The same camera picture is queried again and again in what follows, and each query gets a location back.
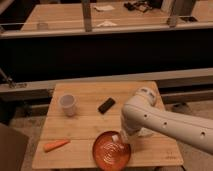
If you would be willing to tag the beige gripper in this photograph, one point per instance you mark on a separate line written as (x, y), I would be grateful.
(127, 139)

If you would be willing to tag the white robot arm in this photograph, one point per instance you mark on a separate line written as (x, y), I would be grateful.
(139, 112)

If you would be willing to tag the orange ceramic bowl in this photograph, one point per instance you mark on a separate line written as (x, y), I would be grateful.
(109, 152)

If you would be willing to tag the black rectangular block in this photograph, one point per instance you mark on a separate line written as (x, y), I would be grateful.
(103, 108)

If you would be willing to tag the white plastic cup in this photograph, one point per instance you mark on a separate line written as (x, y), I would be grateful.
(67, 103)

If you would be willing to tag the orange carrot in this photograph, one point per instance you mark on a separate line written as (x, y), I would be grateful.
(54, 145)

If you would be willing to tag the brown box corner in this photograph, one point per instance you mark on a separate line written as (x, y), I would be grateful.
(13, 146)

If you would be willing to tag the crumpled white tissue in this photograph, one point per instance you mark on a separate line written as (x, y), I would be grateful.
(107, 24)

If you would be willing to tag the metal clamp at left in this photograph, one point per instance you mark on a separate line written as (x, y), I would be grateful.
(10, 81)

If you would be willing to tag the white paper on far table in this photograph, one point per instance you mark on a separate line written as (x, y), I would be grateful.
(104, 8)

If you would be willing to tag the black objects on far table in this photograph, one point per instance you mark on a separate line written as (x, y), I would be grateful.
(140, 5)

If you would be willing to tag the metal post right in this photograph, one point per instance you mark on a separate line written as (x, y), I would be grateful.
(175, 13)

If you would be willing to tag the metal post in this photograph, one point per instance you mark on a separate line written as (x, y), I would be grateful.
(86, 15)
(175, 13)

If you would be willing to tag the metal post left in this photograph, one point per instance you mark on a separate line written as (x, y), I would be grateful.
(86, 15)

